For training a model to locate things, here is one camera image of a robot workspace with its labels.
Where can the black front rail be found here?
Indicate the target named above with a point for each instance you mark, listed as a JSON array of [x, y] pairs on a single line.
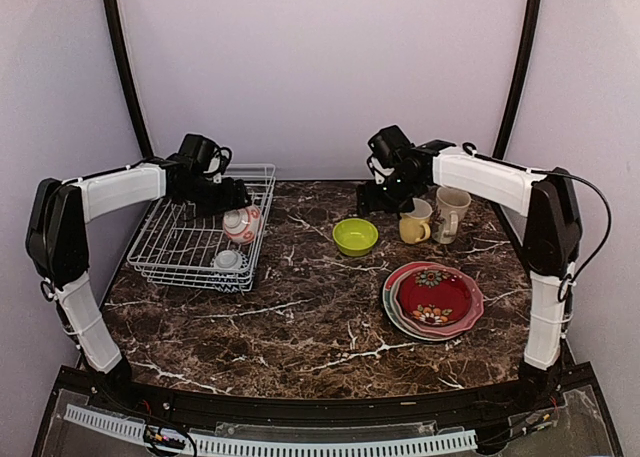
[[478, 406]]

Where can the left black frame post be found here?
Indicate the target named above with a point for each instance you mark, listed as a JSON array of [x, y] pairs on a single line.
[[126, 78]]

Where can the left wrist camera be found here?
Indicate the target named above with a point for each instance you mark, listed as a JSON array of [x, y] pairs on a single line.
[[220, 161]]

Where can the black frame post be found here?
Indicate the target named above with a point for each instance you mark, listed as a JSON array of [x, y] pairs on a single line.
[[525, 47], [126, 78]]

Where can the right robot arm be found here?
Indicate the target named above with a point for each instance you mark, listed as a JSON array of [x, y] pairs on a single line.
[[547, 201]]

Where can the light blue plate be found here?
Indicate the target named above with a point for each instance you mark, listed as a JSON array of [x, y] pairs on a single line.
[[395, 307]]

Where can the white wire dish rack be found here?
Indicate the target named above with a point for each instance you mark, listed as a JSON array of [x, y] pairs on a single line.
[[175, 247]]

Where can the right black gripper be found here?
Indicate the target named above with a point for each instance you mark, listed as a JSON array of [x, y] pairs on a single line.
[[369, 202]]

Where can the pink rimmed plate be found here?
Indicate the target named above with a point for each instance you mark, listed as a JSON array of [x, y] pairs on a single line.
[[467, 322]]

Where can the right black frame post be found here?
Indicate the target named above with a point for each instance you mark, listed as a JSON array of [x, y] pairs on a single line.
[[525, 47]]

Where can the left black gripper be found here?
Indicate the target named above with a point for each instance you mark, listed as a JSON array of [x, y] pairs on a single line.
[[232, 198]]

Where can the lime green bowl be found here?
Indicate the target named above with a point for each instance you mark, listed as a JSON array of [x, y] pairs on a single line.
[[355, 237]]

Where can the pale yellow mug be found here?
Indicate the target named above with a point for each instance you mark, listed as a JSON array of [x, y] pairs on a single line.
[[414, 227]]

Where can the white patterned mug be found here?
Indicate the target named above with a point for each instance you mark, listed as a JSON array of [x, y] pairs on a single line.
[[451, 208]]

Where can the white slotted cable duct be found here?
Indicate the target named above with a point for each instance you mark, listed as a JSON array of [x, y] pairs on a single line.
[[234, 439]]

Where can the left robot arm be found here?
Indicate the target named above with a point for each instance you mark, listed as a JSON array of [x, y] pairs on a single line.
[[57, 243]]

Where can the white bowl with red pattern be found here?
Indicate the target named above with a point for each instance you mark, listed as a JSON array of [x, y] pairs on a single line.
[[242, 226]]

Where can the small blue patterned bowl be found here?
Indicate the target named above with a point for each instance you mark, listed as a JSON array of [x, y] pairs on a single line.
[[229, 262]]

